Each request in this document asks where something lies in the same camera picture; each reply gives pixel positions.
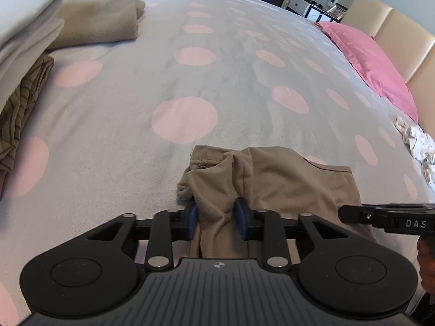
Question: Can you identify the grey pink-dotted bed cover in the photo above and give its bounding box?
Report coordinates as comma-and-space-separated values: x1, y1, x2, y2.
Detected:
1, 0, 434, 325

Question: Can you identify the beige folded blanket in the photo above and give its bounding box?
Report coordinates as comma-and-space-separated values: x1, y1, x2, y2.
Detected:
48, 0, 146, 50

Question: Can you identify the brown t-shirt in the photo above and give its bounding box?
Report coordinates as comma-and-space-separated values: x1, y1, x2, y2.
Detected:
177, 146, 375, 259

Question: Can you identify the light folded sheets stack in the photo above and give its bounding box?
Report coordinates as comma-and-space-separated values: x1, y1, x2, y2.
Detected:
1, 0, 64, 107

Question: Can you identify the white crumpled cloth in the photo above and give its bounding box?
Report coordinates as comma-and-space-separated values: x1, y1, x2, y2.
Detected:
394, 116, 435, 190

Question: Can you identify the person right hand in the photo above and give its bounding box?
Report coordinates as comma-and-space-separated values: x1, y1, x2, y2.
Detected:
417, 237, 435, 295

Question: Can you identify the pink pillow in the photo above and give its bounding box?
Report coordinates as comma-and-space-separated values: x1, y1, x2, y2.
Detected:
316, 22, 418, 122

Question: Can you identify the brown striped folded garment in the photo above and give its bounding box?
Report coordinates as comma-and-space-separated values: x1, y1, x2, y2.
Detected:
1, 54, 55, 198

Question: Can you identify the white bedside shelf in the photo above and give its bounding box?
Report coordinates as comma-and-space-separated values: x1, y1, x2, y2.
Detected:
281, 0, 347, 23

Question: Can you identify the beige padded headboard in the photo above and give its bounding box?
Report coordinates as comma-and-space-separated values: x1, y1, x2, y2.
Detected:
341, 0, 435, 136

